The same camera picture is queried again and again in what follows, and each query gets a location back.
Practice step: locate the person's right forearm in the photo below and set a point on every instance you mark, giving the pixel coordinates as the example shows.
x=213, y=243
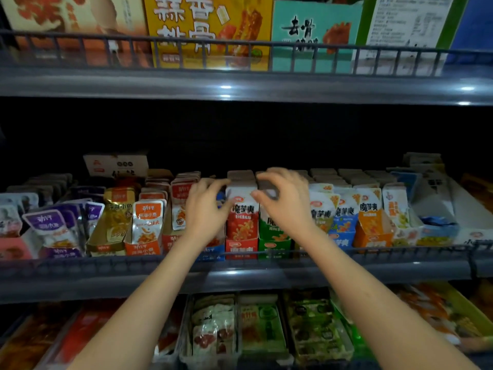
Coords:
x=385, y=304

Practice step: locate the white label carton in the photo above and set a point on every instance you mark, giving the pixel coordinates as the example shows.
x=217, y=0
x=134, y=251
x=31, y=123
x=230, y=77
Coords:
x=408, y=27

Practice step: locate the row of snack display cartons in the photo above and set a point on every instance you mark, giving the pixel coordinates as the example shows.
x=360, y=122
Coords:
x=131, y=227

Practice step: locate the clear plastic tray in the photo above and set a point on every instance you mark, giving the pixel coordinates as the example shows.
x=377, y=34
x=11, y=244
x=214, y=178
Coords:
x=46, y=362
x=173, y=347
x=185, y=358

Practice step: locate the person's left hand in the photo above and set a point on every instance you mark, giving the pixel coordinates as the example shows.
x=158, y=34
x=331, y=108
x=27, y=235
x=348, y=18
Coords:
x=204, y=215

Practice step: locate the lime green display tray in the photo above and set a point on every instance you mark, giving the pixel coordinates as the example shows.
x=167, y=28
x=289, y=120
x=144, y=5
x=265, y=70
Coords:
x=474, y=319

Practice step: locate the pile of red snack packets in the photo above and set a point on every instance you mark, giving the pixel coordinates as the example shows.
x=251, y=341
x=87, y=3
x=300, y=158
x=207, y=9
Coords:
x=81, y=335

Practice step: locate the person's right hand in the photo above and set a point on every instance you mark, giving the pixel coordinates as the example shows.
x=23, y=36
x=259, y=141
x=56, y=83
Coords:
x=286, y=205

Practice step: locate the green printed carton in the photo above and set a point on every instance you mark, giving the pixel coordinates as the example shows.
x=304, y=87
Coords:
x=316, y=30

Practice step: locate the orange yellow printed carton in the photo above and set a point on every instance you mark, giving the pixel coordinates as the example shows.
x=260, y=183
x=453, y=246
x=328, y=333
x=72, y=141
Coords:
x=208, y=23

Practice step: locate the green orange display carton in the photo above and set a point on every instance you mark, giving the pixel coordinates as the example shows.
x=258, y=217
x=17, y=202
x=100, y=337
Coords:
x=260, y=327

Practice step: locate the pink white display carton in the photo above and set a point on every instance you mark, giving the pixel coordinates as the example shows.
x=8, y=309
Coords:
x=11, y=246

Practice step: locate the green snack packets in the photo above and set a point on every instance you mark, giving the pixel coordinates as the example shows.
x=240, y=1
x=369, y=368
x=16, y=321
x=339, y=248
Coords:
x=354, y=331

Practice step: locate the grey metal store shelf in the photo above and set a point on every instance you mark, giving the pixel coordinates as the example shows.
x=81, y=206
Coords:
x=231, y=84

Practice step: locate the person's left forearm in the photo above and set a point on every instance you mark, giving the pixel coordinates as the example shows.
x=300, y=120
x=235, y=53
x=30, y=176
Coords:
x=139, y=308

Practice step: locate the blue printed carton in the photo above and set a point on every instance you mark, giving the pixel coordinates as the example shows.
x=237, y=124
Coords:
x=474, y=23

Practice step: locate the dark orange snack packs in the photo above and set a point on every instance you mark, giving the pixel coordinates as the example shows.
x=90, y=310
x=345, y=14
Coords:
x=23, y=343

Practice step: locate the pile of orange yellow packets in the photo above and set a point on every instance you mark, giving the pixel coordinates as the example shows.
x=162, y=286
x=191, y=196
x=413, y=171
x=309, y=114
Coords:
x=439, y=312

